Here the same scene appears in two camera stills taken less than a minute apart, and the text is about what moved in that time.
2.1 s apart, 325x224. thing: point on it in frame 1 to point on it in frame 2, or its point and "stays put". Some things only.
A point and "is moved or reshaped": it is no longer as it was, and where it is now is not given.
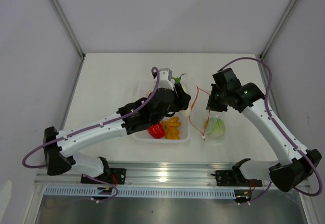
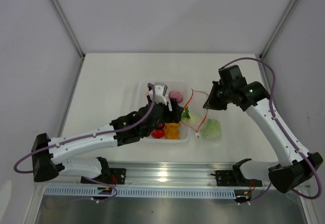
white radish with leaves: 184,113 to 192,119
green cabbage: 216,127 is moved or reshaped
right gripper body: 217,101 stays put
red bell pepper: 157,130 stays put
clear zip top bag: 210,126 is moved or reshaped
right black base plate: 230,178 stays put
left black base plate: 117,176 stays put
